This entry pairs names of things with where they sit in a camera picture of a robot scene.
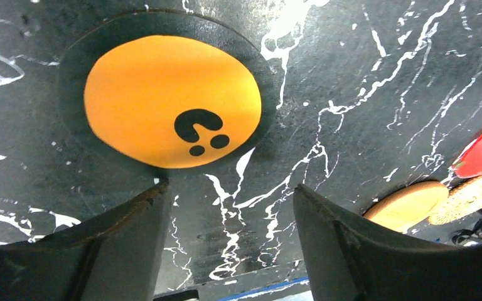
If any orange round coaster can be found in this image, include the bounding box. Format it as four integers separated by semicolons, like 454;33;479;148
83;35;263;169

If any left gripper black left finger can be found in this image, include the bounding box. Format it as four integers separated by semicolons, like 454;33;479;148
0;183;171;300

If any woven rattan coaster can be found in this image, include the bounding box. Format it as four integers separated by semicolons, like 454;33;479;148
428;175;482;225

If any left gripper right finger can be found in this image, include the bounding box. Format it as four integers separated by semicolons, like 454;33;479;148
293;185;482;300

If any smooth wooden coaster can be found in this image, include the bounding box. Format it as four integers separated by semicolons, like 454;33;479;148
363;181;449;233

